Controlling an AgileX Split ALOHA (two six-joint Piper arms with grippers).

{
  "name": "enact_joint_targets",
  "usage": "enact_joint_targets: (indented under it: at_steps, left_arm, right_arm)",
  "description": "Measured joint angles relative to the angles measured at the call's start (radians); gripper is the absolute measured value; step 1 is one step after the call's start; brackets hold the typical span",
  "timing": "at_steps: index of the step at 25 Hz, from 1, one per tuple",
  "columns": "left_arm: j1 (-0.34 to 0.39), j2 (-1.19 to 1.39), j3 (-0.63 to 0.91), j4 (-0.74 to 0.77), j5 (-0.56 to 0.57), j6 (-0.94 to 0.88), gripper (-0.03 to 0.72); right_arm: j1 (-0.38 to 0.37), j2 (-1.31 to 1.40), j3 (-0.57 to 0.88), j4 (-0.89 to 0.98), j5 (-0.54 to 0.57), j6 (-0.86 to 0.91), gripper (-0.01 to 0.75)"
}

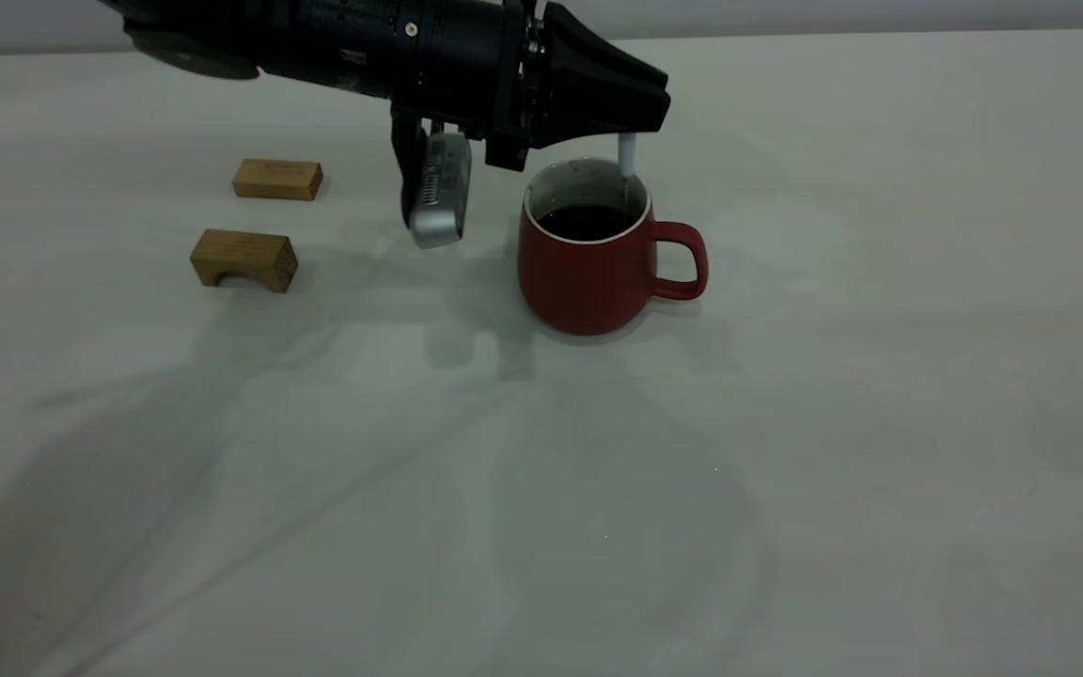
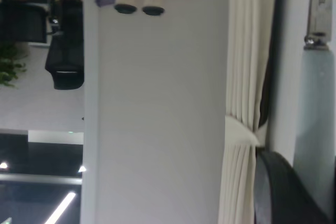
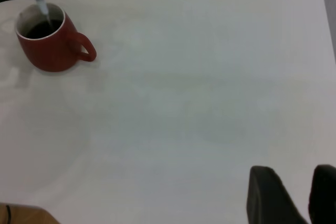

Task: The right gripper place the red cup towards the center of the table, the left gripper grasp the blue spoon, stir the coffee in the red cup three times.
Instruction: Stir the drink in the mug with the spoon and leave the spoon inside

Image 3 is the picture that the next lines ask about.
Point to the dark coffee liquid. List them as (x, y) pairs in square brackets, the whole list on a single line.
[(39, 30)]

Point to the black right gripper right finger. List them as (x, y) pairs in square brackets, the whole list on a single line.
[(324, 195)]

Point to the red ceramic mug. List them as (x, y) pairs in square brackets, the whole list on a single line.
[(52, 53)]

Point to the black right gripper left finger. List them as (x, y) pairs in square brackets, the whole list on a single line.
[(267, 200)]

